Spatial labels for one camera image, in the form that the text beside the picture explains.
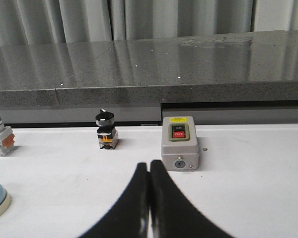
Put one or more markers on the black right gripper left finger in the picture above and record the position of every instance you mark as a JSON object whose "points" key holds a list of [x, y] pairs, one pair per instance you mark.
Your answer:
{"points": [[129, 216]]}

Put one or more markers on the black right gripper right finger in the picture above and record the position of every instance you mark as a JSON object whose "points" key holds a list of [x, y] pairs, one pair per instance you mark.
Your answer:
{"points": [[172, 214]]}

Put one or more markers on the grey stone counter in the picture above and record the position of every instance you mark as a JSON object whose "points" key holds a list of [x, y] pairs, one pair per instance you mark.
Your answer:
{"points": [[220, 79]]}

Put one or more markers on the grey curtain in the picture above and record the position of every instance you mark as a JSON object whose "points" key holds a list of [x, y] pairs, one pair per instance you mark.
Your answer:
{"points": [[29, 22]]}

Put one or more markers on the grey on-off switch box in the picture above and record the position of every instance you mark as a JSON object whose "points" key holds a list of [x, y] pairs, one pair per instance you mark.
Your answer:
{"points": [[179, 144]]}

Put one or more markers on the black rotary selector switch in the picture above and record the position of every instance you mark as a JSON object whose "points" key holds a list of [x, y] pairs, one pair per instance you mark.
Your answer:
{"points": [[106, 133]]}

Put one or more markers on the green pushbutton switch module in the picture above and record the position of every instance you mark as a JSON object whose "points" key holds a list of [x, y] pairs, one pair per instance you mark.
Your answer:
{"points": [[6, 139]]}

